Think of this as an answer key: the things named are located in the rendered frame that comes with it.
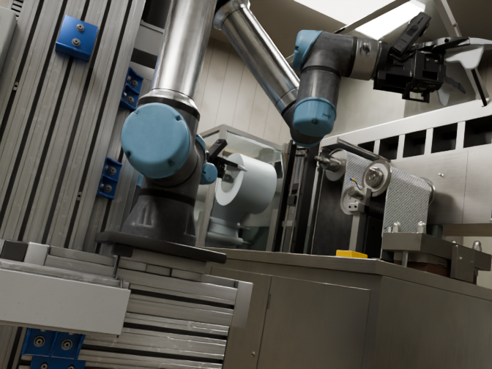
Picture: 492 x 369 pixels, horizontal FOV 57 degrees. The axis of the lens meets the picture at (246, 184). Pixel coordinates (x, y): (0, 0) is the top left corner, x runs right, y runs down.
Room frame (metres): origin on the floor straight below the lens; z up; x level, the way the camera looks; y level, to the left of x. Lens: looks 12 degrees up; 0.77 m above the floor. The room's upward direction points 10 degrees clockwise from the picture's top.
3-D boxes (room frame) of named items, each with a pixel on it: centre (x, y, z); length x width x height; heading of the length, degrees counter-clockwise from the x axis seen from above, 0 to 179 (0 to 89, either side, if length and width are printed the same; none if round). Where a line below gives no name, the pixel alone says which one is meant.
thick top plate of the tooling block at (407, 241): (1.62, -0.72, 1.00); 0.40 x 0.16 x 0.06; 120
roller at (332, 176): (1.98, -0.48, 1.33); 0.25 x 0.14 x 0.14; 120
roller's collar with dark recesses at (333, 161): (1.90, -0.35, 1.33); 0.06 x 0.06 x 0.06; 30
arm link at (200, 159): (0.93, 0.16, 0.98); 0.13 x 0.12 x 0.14; 176
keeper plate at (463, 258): (1.55, -0.78, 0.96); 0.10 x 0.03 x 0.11; 120
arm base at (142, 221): (0.94, 0.15, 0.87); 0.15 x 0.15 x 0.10
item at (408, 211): (1.71, -0.62, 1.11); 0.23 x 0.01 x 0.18; 120
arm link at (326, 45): (0.79, -0.10, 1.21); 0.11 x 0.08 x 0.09; 86
